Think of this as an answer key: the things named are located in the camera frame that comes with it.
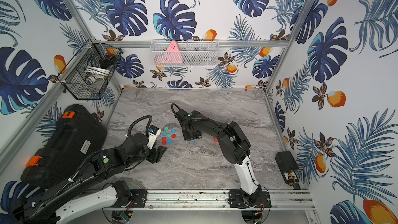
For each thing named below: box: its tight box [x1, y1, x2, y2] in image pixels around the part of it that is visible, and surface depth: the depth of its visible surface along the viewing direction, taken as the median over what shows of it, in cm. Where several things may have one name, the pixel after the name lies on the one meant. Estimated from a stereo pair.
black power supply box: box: [274, 150, 300, 184], surface depth 82 cm
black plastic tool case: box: [20, 104, 108, 190], surface depth 71 cm
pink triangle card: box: [162, 40, 183, 64], surface depth 92 cm
